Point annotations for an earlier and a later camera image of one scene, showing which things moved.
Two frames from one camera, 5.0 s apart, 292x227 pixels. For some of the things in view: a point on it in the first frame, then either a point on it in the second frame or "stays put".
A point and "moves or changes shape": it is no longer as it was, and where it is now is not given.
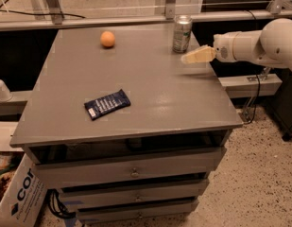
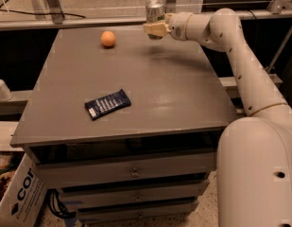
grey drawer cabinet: x=125 y=128 stays put
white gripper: x=223 y=48 -> x=177 y=26
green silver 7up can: x=182 y=25 moves or changes shape
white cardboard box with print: x=24 y=198 stays put
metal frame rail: x=43 y=24 stays put
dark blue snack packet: x=107 y=104 stays put
